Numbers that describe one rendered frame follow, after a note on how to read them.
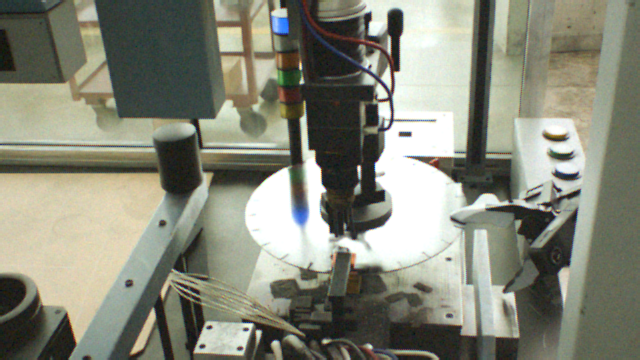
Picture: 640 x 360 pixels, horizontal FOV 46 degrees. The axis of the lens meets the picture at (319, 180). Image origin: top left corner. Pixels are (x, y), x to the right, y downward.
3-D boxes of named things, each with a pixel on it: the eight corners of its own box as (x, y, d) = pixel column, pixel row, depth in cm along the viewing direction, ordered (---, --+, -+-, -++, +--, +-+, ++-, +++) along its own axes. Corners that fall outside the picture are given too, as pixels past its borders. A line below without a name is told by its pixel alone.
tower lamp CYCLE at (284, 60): (278, 59, 134) (277, 43, 133) (303, 59, 134) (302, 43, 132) (273, 69, 131) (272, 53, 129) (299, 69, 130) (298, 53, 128)
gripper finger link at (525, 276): (524, 281, 117) (551, 238, 111) (520, 305, 112) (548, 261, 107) (505, 272, 117) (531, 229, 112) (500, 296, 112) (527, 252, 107)
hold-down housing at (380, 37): (355, 146, 103) (350, 2, 93) (389, 150, 102) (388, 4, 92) (344, 166, 99) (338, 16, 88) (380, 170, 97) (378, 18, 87)
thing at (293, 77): (280, 76, 136) (278, 61, 135) (304, 76, 135) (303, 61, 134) (275, 86, 132) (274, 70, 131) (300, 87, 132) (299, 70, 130)
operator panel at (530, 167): (508, 183, 155) (514, 117, 147) (564, 184, 153) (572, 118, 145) (521, 266, 131) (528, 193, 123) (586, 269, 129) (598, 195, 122)
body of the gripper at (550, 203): (540, 232, 113) (617, 202, 107) (536, 266, 106) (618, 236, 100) (514, 192, 111) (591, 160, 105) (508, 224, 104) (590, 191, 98)
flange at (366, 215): (405, 215, 110) (406, 201, 109) (335, 234, 107) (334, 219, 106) (374, 180, 119) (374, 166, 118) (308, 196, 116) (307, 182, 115)
